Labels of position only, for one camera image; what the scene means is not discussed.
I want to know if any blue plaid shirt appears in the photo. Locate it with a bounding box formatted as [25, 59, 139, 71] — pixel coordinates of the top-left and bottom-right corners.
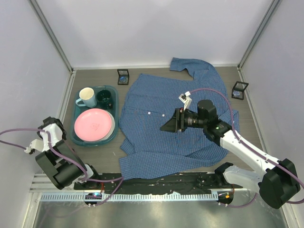
[119, 58, 239, 180]

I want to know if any pink plate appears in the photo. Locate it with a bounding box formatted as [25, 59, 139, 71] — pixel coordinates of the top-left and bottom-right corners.
[74, 108, 115, 142]

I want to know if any aluminium frame rail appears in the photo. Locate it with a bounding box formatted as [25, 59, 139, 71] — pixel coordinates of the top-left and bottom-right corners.
[28, 0, 73, 73]

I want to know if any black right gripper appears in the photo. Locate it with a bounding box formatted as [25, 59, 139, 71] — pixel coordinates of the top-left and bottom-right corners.
[160, 108, 207, 133]

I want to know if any teal plastic tray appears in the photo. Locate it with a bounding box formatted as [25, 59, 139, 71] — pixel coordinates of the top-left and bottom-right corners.
[70, 85, 119, 147]

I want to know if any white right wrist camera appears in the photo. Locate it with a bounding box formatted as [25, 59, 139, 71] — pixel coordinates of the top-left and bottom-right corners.
[179, 91, 192, 110]

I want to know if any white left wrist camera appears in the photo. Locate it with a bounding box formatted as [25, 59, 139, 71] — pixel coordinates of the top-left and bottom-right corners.
[24, 139, 44, 154]

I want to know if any dark green mug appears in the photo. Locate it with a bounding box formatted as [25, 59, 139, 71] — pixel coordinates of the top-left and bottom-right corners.
[96, 89, 113, 110]

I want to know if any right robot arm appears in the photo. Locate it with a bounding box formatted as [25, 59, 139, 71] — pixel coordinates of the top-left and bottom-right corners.
[160, 100, 301, 209]

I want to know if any black display box back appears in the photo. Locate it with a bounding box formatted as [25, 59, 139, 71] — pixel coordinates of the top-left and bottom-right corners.
[117, 69, 130, 85]

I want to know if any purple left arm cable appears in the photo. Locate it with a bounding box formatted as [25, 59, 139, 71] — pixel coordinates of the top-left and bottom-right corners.
[0, 127, 124, 206]

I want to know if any black display box right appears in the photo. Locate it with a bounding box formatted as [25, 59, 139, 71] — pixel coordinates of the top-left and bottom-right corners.
[231, 81, 249, 100]

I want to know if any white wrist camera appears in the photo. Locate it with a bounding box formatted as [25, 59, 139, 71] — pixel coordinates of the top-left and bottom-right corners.
[24, 139, 44, 154]
[179, 91, 192, 110]

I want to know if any black display box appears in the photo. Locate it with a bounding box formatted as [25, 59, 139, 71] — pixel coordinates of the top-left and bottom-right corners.
[117, 69, 130, 85]
[231, 81, 249, 100]

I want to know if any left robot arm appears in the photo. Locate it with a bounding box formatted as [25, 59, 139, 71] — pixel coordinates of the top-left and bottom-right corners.
[30, 117, 101, 190]

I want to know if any light blue mug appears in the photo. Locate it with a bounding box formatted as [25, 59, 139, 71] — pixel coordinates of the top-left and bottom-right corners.
[76, 87, 97, 108]

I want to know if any white slotted cable duct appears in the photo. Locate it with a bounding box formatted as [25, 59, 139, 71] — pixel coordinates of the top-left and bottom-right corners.
[40, 191, 218, 202]

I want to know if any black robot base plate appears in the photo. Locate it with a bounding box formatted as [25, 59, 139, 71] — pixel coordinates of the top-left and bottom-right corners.
[73, 171, 238, 195]

